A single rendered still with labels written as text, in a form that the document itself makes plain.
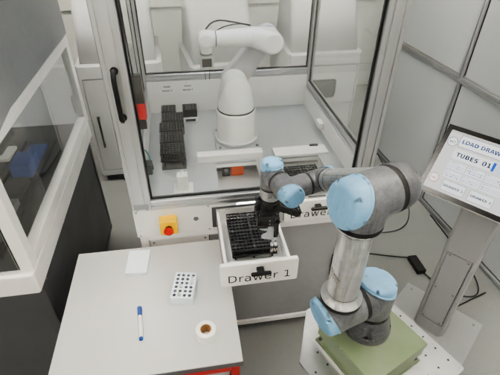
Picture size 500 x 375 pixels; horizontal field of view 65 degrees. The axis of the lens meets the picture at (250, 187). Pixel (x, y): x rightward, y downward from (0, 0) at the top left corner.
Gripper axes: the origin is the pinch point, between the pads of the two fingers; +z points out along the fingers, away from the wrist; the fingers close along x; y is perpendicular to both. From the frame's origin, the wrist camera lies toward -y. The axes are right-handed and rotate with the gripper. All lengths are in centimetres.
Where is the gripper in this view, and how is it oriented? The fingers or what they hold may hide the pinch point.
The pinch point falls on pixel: (273, 237)
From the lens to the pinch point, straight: 152.0
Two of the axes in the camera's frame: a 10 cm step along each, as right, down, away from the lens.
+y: -9.9, 0.9, -1.3
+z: -0.1, 8.0, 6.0
